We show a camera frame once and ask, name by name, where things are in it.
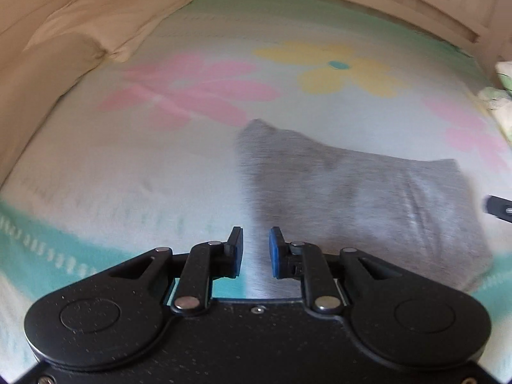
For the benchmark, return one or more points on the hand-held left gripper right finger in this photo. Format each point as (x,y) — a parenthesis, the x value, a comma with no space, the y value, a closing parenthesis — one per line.
(274,252)

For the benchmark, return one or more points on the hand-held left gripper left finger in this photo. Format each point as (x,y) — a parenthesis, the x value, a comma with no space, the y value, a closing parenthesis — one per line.
(237,250)

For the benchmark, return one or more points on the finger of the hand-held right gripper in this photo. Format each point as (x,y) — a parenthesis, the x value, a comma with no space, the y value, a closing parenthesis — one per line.
(498,208)

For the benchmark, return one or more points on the grey pants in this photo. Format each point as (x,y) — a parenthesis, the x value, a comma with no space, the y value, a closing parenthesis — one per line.
(352,200)

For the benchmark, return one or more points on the floral printed blanket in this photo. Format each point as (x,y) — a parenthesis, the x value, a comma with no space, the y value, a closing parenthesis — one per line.
(160,176)

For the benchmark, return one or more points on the beige bolster cushion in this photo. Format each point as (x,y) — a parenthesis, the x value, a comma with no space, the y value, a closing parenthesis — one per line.
(44,84)

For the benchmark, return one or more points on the beige pillow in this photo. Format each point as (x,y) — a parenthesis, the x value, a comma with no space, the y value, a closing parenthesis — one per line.
(116,12)

